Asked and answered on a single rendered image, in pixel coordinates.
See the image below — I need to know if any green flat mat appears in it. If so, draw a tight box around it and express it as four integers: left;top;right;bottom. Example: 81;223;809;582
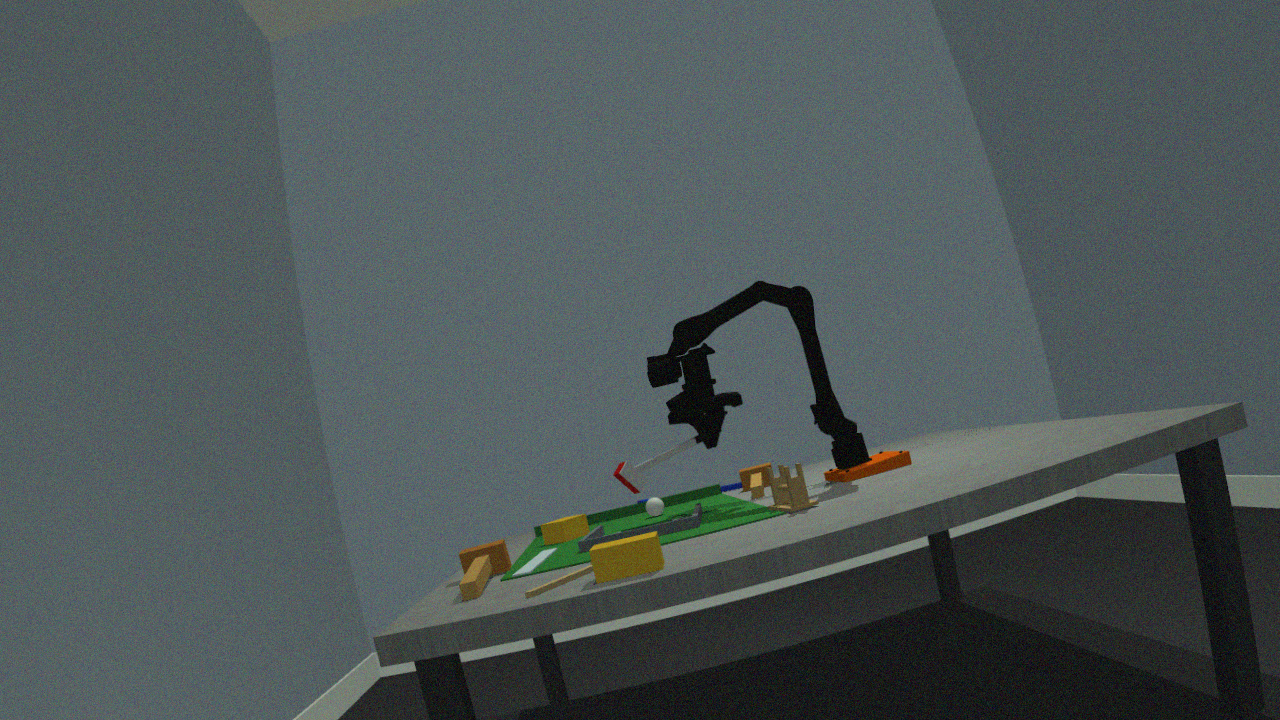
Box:
500;493;787;582

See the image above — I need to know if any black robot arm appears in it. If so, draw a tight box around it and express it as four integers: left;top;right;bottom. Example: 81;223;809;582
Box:
646;281;872;470

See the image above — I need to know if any pale white flat bar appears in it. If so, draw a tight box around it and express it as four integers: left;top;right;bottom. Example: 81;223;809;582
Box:
512;548;558;577

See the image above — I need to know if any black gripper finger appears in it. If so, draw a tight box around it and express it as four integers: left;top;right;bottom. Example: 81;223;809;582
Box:
685;418;712;448
700;411;728;447

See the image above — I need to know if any yellow rectangular block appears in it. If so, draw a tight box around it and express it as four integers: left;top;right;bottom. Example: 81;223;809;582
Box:
540;514;590;544
589;530;664;584

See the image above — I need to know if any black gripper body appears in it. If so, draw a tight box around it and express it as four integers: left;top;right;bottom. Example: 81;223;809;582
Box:
668;374;742;425

